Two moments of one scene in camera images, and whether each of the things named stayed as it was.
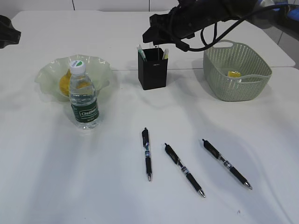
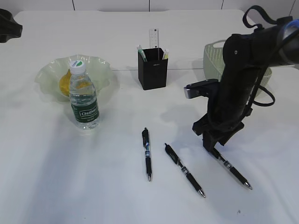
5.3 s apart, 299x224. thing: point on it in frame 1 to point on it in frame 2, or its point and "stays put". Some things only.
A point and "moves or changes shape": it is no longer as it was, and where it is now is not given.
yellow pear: (65, 83) stays put
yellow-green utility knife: (166, 53) stays put
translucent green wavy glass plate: (49, 77) stays put
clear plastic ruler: (158, 52) moves or changes shape
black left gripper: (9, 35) to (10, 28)
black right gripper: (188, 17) to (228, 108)
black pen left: (145, 143) stays put
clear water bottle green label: (83, 103) stays put
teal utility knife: (141, 52) stays put
